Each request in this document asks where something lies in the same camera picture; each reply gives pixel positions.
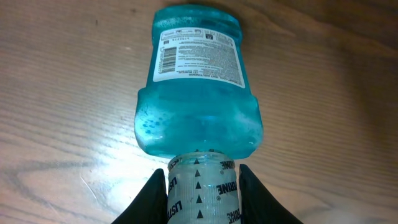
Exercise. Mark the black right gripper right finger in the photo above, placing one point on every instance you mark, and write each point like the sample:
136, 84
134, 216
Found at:
259, 206

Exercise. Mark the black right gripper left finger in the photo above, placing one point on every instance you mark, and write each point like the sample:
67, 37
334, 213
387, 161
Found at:
150, 204

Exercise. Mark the teal mouthwash bottle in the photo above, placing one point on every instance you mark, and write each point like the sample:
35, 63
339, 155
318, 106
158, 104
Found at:
198, 111

